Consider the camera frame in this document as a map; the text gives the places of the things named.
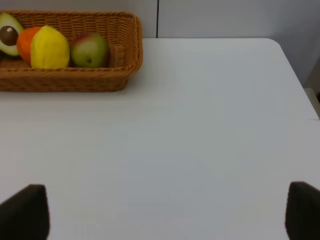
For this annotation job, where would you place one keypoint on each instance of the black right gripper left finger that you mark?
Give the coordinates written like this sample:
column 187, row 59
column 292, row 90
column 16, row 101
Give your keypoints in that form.
column 25, row 215

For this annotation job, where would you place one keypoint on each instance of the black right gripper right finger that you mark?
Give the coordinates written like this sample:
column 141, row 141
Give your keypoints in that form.
column 302, row 215

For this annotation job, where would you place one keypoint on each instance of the yellow lemon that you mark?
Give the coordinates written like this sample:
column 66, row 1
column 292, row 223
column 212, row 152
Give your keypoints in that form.
column 49, row 49

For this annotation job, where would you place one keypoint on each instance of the orange fruit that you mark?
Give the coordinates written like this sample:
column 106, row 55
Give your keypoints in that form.
column 24, row 42

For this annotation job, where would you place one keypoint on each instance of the green red mango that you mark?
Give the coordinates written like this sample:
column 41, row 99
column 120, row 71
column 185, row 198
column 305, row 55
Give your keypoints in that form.
column 89, row 50

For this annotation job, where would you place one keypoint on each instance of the halved avocado with pit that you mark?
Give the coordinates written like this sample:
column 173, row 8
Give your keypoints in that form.
column 10, row 29

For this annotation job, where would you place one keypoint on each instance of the orange wicker basket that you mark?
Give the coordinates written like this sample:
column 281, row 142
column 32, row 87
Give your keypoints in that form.
column 122, row 30

